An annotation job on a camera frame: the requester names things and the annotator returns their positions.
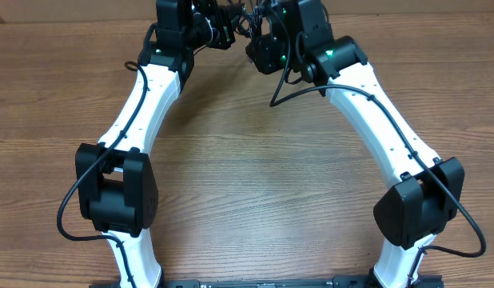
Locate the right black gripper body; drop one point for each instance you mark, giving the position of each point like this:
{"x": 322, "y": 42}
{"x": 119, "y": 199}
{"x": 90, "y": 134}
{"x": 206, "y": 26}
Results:
{"x": 272, "y": 58}

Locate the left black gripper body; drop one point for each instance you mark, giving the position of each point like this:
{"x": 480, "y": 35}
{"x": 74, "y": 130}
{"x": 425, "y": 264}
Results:
{"x": 223, "y": 31}

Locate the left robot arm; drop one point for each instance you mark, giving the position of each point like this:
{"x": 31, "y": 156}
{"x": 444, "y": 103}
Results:
{"x": 116, "y": 187}

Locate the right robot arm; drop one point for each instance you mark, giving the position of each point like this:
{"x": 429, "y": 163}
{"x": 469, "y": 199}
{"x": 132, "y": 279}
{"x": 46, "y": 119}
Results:
{"x": 423, "y": 190}

